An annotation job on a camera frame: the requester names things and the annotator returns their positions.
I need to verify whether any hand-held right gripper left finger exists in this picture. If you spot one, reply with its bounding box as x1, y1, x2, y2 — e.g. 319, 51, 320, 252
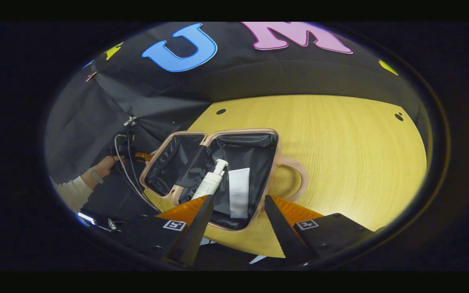
112, 194, 215, 267

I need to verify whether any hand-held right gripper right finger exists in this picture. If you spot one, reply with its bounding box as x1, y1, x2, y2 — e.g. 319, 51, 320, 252
263, 195, 375, 266

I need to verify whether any white pump bottle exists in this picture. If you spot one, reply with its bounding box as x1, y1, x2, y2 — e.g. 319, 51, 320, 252
191, 159, 229, 201

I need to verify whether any white squeeze tube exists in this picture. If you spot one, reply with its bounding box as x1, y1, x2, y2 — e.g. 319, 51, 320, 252
228, 167, 251, 219

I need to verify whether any pink suitcase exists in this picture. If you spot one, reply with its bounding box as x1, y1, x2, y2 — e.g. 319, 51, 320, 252
139, 129, 309, 232

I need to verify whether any white cable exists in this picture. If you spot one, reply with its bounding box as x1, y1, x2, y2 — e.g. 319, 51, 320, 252
114, 133, 160, 213

